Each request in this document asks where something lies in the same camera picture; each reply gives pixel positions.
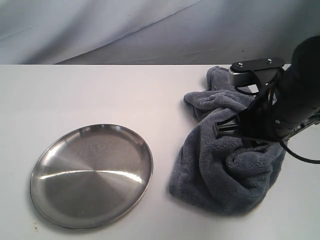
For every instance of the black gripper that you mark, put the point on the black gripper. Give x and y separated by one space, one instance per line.
256 124

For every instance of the grey fleece towel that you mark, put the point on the grey fleece towel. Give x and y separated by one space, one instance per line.
220 175

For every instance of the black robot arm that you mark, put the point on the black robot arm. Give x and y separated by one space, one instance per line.
287 100

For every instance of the round stainless steel plate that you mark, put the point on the round stainless steel plate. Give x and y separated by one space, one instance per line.
91 176

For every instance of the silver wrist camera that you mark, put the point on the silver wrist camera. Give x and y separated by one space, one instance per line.
241 73

